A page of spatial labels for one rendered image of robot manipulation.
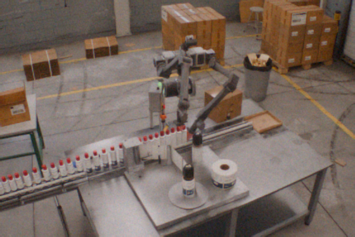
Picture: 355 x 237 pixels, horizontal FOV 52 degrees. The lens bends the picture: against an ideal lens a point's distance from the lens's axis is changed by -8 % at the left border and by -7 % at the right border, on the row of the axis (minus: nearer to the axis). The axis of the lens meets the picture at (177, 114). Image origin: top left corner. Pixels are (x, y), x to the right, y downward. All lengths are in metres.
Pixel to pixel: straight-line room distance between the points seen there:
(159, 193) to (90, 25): 5.93
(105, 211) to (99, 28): 6.00
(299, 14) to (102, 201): 4.67
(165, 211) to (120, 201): 0.39
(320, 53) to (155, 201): 4.99
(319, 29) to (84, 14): 4.74
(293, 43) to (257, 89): 1.30
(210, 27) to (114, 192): 4.15
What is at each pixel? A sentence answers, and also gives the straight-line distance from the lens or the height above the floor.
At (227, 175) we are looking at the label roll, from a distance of 2.97.
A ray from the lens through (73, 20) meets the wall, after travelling 8.39.
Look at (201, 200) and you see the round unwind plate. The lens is 2.94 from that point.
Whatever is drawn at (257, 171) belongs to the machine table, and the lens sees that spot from 3.33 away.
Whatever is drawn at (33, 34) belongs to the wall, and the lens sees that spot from 8.47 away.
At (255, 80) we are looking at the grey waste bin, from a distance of 5.74.
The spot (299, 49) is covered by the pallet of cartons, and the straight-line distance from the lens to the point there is 6.86.
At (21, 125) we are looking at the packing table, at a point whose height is 0.78.
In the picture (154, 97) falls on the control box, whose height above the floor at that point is 1.43.
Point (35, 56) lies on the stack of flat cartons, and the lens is 7.29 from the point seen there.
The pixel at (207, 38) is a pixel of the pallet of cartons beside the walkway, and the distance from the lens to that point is 6.69.
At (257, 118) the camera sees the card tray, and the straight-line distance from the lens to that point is 3.99.
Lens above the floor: 2.98
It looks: 33 degrees down
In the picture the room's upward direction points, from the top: 1 degrees counter-clockwise
